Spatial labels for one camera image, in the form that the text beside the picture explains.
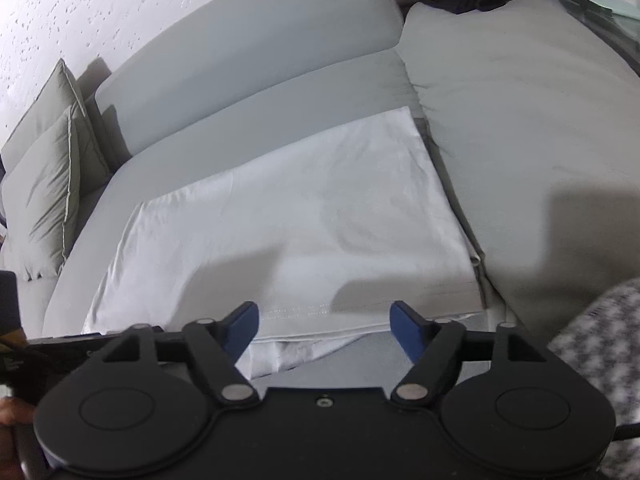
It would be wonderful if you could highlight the grey piped throw pillow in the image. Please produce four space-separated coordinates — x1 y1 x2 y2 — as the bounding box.
0 57 114 197
0 105 84 282

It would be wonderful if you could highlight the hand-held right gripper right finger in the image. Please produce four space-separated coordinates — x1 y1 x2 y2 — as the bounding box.
389 300 549 407

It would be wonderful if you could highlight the grey sofa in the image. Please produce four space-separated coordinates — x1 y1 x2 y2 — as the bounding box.
0 0 640 401

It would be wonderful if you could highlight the person's left hand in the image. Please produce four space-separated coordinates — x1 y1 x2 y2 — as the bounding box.
0 396 39 431

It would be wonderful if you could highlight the grey backrest cushion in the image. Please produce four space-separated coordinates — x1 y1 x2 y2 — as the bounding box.
94 0 405 162

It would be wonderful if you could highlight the wrinkled light grey seat cushion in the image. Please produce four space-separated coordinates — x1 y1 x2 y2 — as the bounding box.
397 0 640 346

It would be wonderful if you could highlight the houndstooth patterned cloth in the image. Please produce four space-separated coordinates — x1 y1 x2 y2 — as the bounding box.
546 277 640 480

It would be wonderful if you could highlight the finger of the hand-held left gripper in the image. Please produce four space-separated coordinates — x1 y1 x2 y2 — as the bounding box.
25 327 166 368

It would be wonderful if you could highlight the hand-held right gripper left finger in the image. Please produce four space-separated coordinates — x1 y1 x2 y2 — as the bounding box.
101 301 261 407

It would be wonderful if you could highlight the white t-shirt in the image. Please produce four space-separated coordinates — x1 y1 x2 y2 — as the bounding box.
82 105 487 382

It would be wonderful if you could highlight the glass side table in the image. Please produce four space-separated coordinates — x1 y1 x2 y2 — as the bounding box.
540 0 640 62

